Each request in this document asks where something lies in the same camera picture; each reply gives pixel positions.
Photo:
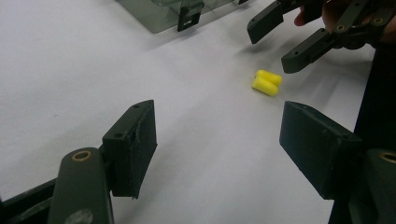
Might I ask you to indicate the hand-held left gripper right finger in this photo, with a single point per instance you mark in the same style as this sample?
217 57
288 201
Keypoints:
314 146

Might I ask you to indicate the yellow foam earplug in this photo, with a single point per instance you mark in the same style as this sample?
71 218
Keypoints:
264 87
272 77

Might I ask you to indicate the clear grey compartment box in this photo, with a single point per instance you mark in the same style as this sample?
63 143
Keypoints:
149 15

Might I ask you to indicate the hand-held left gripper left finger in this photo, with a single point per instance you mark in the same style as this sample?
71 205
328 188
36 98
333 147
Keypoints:
134 149

